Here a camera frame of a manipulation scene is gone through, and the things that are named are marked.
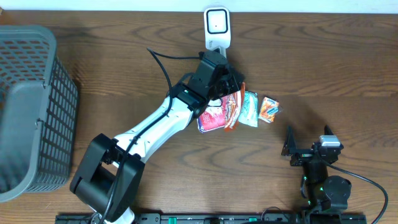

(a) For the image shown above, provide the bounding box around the white barcode scanner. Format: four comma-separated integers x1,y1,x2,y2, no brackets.
203,7,231,57

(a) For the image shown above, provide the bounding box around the teal snack packet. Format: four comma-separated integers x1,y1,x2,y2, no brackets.
238,91,258,128

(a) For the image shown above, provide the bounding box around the orange red chocolate bar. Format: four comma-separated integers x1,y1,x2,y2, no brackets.
223,82,246,132

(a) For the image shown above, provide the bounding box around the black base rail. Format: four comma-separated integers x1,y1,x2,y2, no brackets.
55,212,368,224

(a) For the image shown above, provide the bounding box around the purple red snack packet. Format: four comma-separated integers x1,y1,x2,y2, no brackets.
197,98,226,133

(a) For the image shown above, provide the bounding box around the grey plastic basket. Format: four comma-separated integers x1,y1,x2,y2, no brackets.
1,26,79,202

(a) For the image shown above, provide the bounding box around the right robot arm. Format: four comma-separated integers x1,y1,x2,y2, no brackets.
281,126,351,213

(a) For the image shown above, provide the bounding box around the small orange snack packet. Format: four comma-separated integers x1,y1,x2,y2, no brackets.
258,97,279,123

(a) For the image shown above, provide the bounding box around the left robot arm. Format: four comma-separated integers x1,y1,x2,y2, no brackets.
70,64,244,223

